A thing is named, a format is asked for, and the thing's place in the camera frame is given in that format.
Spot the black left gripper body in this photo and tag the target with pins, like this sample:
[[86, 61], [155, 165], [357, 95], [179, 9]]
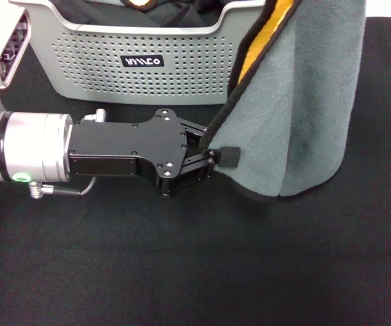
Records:
[[124, 146]]

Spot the folded towel with yellow patch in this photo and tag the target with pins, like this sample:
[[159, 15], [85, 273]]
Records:
[[140, 4]]

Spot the black tablecloth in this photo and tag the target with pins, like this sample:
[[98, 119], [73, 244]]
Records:
[[148, 254]]

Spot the grey towel with yellow back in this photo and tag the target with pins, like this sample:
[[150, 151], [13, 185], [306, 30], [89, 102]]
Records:
[[300, 102]]

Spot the silver connector plug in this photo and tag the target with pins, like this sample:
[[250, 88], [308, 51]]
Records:
[[95, 115]]

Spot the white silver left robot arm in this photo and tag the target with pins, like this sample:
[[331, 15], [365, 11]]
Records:
[[29, 146]]

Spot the grey perforated storage box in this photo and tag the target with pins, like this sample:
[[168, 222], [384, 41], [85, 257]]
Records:
[[188, 74]]

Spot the black cloth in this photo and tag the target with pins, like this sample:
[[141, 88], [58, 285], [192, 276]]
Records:
[[168, 15]]

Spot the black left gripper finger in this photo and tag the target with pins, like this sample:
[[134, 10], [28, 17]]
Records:
[[229, 157], [195, 136]]

